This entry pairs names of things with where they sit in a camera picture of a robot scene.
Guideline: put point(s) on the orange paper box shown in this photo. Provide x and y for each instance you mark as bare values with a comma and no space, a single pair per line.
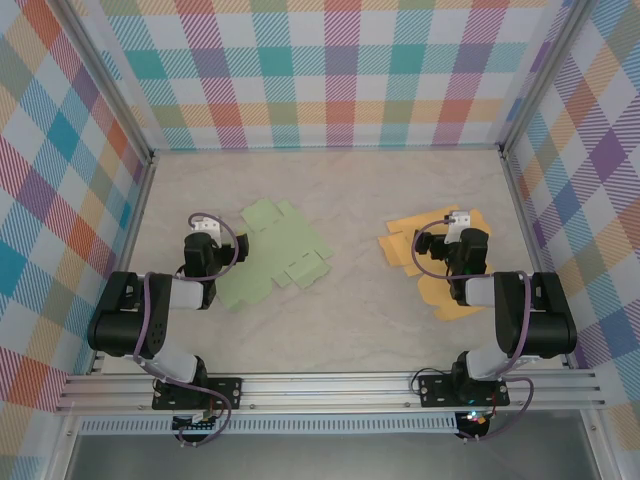
400,245

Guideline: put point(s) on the green paper box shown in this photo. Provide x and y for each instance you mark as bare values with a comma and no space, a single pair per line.
280,240

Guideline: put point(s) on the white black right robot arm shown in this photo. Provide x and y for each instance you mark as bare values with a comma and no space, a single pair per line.
545,330

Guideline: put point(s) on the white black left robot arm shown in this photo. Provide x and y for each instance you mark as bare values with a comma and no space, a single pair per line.
112,332

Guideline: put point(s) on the right controller circuit board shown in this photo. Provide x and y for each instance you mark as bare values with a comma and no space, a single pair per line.
475,419

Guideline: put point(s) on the controller circuit board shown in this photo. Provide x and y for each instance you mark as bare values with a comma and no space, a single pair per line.
197,425
475,419

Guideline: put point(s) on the left controller circuit board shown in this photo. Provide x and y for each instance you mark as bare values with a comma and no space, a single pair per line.
197,425

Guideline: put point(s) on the grey metal shelf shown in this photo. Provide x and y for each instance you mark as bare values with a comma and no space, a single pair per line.
325,460

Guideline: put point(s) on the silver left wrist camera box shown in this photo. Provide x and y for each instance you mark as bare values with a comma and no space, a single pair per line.
207,227

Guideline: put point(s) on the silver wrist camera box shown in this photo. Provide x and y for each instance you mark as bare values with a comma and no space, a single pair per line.
207,227
459,222

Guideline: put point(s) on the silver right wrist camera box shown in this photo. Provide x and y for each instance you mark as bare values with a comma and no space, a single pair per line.
459,222

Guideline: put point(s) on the aluminium side rail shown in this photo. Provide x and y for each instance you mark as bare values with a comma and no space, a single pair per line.
126,250
536,250

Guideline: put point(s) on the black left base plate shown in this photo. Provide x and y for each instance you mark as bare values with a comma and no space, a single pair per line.
227,390

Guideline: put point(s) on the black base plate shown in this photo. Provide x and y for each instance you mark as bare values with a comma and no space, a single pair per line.
227,390
435,390

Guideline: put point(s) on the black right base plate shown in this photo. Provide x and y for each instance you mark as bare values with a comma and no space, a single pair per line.
435,390

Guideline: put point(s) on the thin aluminium wall rail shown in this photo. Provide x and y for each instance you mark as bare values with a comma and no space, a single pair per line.
325,148

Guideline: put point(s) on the aluminium mounting rail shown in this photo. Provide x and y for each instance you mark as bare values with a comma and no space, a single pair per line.
325,390

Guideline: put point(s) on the aluminium frame post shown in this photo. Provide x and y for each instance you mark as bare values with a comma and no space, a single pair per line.
546,75
111,80

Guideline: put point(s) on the aluminium frame leg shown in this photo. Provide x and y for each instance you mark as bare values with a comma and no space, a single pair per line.
597,450
62,450

